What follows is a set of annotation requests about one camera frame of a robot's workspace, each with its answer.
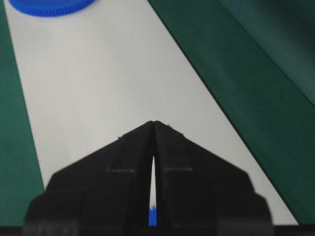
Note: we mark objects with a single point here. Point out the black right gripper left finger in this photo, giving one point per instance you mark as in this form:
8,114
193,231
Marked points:
103,194

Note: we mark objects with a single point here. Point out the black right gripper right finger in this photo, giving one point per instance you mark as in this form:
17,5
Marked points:
200,194

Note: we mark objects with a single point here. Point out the blue gear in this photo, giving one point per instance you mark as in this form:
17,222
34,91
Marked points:
152,216
49,8

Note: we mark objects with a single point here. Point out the white board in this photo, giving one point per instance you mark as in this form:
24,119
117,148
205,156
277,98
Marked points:
94,75

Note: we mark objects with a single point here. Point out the green cloth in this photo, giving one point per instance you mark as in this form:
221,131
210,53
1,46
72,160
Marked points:
270,114

